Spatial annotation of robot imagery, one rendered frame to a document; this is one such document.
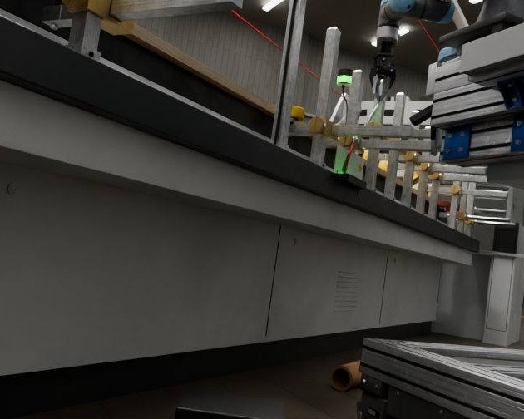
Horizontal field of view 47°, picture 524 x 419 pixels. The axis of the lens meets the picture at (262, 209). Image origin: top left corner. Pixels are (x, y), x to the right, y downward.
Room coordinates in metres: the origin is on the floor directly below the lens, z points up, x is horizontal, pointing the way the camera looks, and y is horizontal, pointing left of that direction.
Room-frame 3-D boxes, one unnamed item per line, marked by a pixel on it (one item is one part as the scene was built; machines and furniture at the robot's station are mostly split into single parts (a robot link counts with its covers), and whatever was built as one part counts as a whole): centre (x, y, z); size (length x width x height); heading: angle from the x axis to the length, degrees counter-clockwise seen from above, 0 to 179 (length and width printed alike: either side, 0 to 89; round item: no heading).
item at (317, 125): (1.92, -0.16, 0.83); 0.13 x 0.06 x 0.05; 150
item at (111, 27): (1.05, 0.34, 0.81); 0.13 x 0.06 x 0.05; 150
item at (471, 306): (4.89, -1.25, 0.95); 1.65 x 0.70 x 1.90; 60
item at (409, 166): (2.76, -0.65, 0.92); 0.03 x 0.03 x 0.48; 60
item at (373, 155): (2.33, -0.40, 0.91); 0.03 x 0.03 x 0.48; 60
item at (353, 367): (2.15, -0.41, 0.04); 0.30 x 0.08 x 0.08; 150
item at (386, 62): (2.07, -0.36, 1.15); 0.09 x 0.08 x 0.12; 170
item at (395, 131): (1.90, -0.23, 0.83); 0.43 x 0.03 x 0.04; 60
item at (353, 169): (2.08, -0.28, 0.75); 0.26 x 0.01 x 0.10; 150
